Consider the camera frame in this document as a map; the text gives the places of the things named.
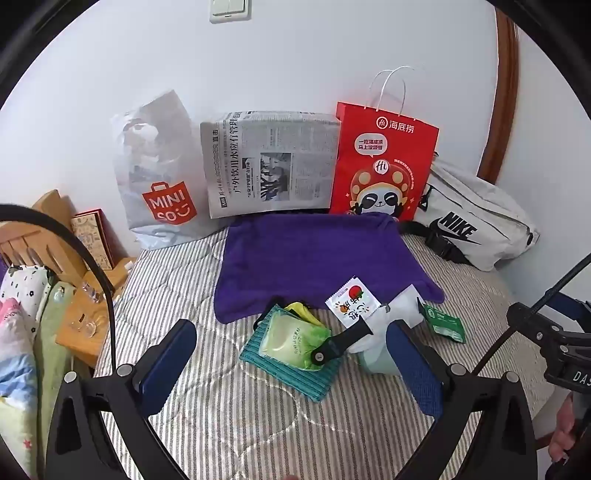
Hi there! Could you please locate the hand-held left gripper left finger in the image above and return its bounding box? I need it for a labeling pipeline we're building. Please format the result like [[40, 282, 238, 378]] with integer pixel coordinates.
[[45, 318, 199, 480]]

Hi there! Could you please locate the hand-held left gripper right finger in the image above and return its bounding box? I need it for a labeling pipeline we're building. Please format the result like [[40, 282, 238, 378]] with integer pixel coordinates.
[[385, 320, 539, 480]]

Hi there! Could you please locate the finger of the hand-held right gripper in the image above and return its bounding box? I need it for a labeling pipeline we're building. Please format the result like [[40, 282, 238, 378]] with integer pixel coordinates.
[[506, 302, 566, 356], [551, 290, 591, 322]]

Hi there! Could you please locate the mint green face mask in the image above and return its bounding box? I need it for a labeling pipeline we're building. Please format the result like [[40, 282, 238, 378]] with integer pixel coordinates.
[[358, 344, 402, 377]]

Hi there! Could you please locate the green sachet packet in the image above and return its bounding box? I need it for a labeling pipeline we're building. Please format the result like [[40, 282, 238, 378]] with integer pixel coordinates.
[[418, 298, 464, 344]]

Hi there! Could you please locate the white paper towel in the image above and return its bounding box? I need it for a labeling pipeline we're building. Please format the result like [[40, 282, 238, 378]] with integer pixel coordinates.
[[346, 284, 426, 354]]

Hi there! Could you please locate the black watch strap with pin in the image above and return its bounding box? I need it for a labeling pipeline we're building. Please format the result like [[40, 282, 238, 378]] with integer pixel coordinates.
[[310, 320, 374, 367]]

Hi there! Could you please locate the white snack packet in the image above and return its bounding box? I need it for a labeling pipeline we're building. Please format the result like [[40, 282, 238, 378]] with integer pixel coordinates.
[[324, 276, 380, 319]]

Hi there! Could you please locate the teal ribbed cloth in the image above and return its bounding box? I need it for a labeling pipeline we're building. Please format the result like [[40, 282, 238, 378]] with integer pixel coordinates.
[[240, 305, 342, 403]]

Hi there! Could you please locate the green tissue pack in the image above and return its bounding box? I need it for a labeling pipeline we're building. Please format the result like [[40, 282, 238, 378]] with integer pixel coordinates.
[[259, 310, 331, 370]]

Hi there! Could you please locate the yellow mesh pouch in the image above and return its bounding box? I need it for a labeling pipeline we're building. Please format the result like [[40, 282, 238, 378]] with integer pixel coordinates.
[[283, 301, 319, 326]]

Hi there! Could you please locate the person's right hand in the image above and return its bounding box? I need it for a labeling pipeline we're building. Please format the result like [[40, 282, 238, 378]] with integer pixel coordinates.
[[549, 396, 583, 463]]

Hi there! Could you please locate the striped bed quilt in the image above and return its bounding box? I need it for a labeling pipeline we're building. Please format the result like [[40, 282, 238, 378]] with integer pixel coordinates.
[[92, 217, 555, 480]]

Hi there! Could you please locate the green floral blanket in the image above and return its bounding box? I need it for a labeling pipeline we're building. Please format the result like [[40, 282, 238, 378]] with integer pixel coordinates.
[[0, 277, 75, 480]]

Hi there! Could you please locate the white waist bag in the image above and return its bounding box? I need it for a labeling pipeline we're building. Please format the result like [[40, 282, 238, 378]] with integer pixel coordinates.
[[398, 152, 541, 272]]

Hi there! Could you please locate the patterned red box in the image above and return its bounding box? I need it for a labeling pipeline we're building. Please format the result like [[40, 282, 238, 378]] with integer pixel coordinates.
[[70, 209, 130, 271]]

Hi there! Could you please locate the pink and blue cloth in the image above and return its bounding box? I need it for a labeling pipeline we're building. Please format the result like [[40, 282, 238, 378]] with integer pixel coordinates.
[[0, 300, 38, 398]]

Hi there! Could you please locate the purple towel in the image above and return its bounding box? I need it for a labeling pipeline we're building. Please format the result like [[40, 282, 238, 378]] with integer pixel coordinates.
[[213, 213, 445, 326]]

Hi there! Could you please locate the white floral pillow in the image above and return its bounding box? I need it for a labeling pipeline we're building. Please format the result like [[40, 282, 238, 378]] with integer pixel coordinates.
[[0, 263, 51, 333]]

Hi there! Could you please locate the wooden headboard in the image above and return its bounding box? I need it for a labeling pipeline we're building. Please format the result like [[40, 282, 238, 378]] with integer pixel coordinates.
[[0, 189, 79, 278]]

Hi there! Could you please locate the white plastic shopping bag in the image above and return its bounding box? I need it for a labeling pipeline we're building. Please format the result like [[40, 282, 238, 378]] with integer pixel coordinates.
[[110, 89, 229, 251]]

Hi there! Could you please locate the red paper bag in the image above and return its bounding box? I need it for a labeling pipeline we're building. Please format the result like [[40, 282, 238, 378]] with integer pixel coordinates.
[[329, 66, 439, 222]]

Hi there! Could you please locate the folded newspaper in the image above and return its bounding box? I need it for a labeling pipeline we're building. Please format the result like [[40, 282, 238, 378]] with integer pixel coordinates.
[[199, 110, 342, 219]]

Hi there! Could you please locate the thin black cable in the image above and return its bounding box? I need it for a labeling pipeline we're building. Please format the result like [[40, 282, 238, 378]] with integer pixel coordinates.
[[475, 264, 591, 371]]

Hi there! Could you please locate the thick black cable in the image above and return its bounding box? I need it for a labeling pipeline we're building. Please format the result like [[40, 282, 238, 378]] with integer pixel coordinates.
[[0, 203, 116, 374]]

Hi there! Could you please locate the brown wooden door frame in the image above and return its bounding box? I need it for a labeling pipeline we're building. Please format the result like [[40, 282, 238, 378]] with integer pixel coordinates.
[[477, 9, 520, 182]]

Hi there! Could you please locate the white wall switch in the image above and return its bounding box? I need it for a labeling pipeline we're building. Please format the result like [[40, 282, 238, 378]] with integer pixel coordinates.
[[210, 0, 252, 24]]

